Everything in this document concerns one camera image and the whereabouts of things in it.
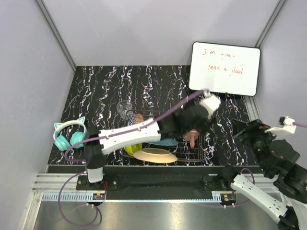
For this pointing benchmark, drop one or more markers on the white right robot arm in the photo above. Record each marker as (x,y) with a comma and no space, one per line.
(277,160)

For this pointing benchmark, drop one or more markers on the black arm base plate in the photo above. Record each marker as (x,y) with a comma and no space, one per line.
(119,177)

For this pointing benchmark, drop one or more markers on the black wire dish rack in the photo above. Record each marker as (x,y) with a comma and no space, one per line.
(183,151)

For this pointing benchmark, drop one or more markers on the yellow green bowl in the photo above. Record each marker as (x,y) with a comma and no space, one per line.
(133,149)

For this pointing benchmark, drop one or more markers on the controller board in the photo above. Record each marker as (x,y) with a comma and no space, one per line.
(99,196)
(229,197)

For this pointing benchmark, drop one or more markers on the left controller board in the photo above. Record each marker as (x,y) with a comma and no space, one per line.
(99,196)

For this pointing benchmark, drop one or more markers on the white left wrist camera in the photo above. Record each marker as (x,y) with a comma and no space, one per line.
(210,102)

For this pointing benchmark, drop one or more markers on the pink ceramic mug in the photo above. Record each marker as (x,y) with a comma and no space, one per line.
(191,137)

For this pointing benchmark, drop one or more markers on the teal cat ear headphones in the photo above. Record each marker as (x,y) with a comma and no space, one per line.
(61,142)

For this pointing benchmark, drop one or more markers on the teal scalloped plate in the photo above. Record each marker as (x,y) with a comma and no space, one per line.
(165,142)

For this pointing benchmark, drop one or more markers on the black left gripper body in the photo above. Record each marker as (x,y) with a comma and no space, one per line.
(201,120)

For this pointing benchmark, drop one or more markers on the right controller board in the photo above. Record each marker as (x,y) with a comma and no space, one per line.
(229,197)

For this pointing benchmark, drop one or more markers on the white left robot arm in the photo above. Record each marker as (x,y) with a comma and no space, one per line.
(170,125)

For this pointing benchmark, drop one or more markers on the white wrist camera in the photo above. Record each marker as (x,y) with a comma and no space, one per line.
(210,102)
(286,127)

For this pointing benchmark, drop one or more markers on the orange bird pattern plate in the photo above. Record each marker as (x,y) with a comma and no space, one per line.
(155,155)

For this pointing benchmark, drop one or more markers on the clear drinking glass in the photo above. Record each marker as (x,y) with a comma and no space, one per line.
(124,109)

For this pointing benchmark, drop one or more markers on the blue red patterned bowl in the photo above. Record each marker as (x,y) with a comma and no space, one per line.
(136,119)

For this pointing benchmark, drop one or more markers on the white dry erase board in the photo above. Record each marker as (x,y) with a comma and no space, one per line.
(224,68)

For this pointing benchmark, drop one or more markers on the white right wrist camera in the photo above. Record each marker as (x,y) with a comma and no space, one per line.
(286,127)

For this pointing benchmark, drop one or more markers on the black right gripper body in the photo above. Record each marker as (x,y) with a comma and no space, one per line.
(255,137)

